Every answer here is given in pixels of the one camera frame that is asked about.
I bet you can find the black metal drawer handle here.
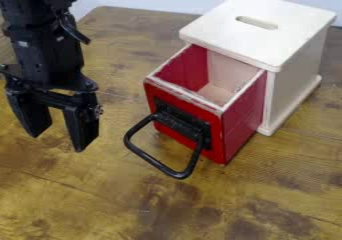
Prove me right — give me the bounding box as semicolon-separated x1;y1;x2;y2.
123;97;214;180

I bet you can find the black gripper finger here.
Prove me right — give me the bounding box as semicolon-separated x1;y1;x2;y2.
63;93;103;152

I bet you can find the red wooden drawer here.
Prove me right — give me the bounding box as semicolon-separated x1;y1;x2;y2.
143;45;268;164

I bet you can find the white wooden box cabinet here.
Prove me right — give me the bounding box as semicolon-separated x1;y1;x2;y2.
180;0;337;136

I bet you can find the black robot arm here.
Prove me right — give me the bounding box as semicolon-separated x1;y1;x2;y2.
0;0;102;152

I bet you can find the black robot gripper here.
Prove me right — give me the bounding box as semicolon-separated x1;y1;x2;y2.
0;10;98;138

